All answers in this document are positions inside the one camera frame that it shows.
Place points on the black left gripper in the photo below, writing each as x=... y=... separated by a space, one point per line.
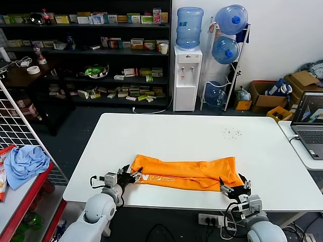
x=125 y=179

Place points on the white paper cup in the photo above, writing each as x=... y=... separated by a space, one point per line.
x=164 y=48

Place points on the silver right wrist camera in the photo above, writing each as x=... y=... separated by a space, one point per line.
x=251 y=206

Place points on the blue bag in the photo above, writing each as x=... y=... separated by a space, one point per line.
x=278 y=88

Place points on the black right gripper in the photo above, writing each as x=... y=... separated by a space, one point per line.
x=238 y=193

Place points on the white power strip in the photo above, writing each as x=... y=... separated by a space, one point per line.
x=210 y=219

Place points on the pile of clothes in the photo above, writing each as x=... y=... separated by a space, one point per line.
x=313 y=68

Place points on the white red-striped box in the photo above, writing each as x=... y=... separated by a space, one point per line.
x=130 y=72

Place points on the masking tape roll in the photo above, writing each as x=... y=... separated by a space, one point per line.
x=33 y=70

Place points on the dark blue cloth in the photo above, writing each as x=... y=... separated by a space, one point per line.
x=243 y=34

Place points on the cola bottle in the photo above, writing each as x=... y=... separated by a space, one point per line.
x=46 y=17

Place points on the orange white medicine box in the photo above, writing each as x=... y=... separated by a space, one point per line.
x=137 y=44

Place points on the white water dispenser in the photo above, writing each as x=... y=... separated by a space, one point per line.
x=187 y=80

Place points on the orange t-shirt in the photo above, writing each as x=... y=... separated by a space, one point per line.
x=181 y=169

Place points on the green white medicine box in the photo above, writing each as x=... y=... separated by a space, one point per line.
x=147 y=19
x=15 y=18
x=133 y=18

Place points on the large cardboard box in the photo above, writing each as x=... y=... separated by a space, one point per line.
x=265 y=99

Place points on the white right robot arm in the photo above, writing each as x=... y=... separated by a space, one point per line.
x=265 y=229

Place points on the green white bowl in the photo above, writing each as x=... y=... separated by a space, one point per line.
x=94 y=71

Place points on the light blue cloth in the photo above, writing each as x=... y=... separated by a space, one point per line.
x=25 y=164

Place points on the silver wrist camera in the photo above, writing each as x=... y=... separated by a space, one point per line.
x=110 y=179
x=251 y=206

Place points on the black clamp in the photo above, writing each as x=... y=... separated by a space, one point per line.
x=238 y=73

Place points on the tan open cardboard box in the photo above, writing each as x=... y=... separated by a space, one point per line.
x=301 y=79

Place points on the red white medicine box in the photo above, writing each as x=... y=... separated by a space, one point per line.
x=150 y=45

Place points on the teal white medicine box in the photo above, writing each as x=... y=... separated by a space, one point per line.
x=110 y=19

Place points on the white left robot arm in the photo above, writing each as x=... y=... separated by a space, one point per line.
x=98 y=211

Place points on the beige cloth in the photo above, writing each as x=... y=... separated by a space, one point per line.
x=214 y=27

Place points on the flat white box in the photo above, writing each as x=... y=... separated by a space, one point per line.
x=119 y=77

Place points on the blue white medicine box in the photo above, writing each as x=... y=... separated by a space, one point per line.
x=97 y=19

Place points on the green bottle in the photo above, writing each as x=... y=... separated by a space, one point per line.
x=30 y=224

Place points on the red brown carton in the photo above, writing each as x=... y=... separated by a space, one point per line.
x=27 y=109

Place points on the yellow medicine box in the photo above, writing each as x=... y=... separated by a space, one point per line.
x=62 y=19

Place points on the small yellow cardboard box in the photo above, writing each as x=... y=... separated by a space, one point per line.
x=242 y=104

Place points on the red white snack bag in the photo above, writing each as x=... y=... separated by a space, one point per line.
x=3 y=176

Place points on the pink drink bottle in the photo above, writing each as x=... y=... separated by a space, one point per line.
x=39 y=54

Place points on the dark wooden table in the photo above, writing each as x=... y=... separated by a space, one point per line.
x=38 y=83

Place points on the pink standing box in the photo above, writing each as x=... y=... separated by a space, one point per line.
x=157 y=15

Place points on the black shelving unit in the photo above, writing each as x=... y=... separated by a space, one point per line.
x=101 y=58

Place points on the clear plastic bag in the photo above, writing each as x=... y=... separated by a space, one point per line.
x=243 y=93

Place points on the blue water jug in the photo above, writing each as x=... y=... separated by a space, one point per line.
x=189 y=27
x=232 y=19
x=225 y=50
x=214 y=95

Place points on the grey laptop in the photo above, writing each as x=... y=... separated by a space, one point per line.
x=308 y=131

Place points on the white jug rack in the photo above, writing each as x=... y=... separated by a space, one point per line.
x=233 y=83

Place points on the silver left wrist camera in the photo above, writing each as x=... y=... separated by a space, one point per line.
x=110 y=179

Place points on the blue white packet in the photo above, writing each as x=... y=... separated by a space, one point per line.
x=60 y=228

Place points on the blue drink bottle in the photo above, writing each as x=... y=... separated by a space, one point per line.
x=70 y=42

